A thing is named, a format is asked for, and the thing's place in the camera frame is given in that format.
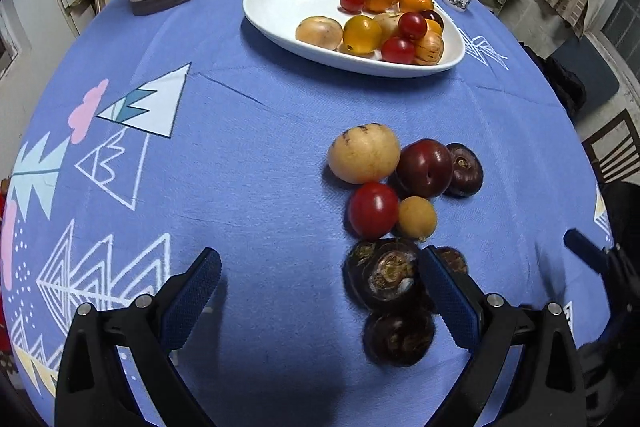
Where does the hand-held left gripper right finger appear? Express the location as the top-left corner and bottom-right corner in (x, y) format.
(419, 245), (588, 427)

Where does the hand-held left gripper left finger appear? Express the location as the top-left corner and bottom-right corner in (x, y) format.
(54, 247), (223, 427)

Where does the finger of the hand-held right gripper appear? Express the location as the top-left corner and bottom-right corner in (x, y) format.
(563, 229), (618, 273)

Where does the dark water chestnut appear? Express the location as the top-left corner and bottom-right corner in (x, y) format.
(445, 143), (484, 198)
(435, 247), (469, 275)
(342, 241), (376, 293)
(357, 238), (431, 313)
(362, 309), (436, 368)

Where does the yellow tomato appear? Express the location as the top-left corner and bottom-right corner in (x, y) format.
(342, 14), (383, 55)

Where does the white oval plate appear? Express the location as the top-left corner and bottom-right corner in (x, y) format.
(242, 0), (467, 78)

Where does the small round yellow fruit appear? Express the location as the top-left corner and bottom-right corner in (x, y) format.
(397, 196), (438, 239)

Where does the wooden chair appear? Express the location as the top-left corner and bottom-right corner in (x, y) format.
(582, 109), (640, 185)

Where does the blue printed tablecloth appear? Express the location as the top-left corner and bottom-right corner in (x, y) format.
(0, 0), (616, 427)

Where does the black bag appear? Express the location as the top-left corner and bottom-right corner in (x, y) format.
(520, 42), (587, 118)

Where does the dark blue panel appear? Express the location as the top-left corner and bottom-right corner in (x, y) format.
(550, 36), (621, 118)

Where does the window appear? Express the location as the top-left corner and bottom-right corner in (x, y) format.
(600, 0), (640, 72)

